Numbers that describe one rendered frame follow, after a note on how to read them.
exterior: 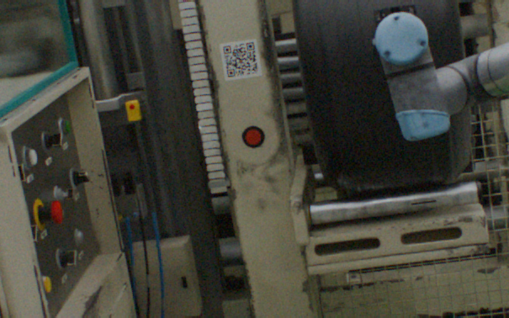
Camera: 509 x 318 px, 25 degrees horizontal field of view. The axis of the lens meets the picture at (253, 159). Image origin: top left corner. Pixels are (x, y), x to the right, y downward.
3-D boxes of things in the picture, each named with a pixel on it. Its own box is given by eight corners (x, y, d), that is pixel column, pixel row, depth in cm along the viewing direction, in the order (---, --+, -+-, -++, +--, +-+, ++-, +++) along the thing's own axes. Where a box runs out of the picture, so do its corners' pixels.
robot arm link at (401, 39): (384, 76, 170) (368, 20, 169) (383, 73, 181) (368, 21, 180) (436, 60, 169) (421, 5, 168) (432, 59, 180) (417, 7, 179)
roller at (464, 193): (307, 220, 232) (307, 228, 228) (304, 199, 231) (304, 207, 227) (481, 198, 228) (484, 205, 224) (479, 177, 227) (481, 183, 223)
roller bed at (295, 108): (251, 170, 275) (230, 48, 268) (255, 156, 289) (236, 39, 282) (332, 158, 272) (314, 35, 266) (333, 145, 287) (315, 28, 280)
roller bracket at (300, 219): (295, 247, 225) (288, 200, 223) (304, 194, 264) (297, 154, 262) (312, 246, 225) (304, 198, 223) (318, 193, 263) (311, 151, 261)
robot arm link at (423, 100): (476, 121, 178) (458, 52, 177) (431, 139, 171) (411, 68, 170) (437, 128, 184) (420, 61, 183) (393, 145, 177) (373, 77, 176)
